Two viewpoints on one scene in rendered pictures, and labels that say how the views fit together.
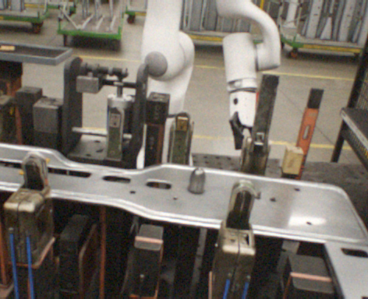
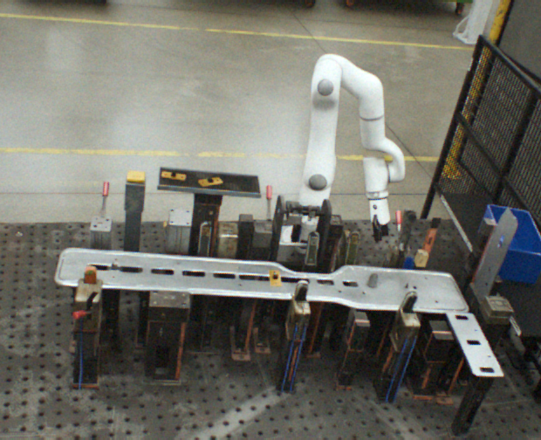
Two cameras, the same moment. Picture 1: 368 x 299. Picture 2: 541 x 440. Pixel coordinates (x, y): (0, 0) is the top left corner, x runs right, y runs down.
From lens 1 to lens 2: 164 cm
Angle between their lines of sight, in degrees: 15
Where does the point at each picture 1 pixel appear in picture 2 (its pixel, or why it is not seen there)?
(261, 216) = not seen: hidden behind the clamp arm
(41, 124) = (259, 243)
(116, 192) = (332, 292)
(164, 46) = (325, 170)
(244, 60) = (380, 177)
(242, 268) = (414, 332)
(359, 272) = (464, 328)
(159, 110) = (338, 230)
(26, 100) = (246, 226)
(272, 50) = (400, 171)
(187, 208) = (373, 299)
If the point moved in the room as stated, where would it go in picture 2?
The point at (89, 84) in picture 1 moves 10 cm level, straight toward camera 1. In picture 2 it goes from (297, 218) to (308, 235)
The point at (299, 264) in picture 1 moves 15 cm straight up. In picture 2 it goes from (434, 326) to (448, 291)
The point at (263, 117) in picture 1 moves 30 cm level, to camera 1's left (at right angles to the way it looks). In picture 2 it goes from (405, 234) to (325, 231)
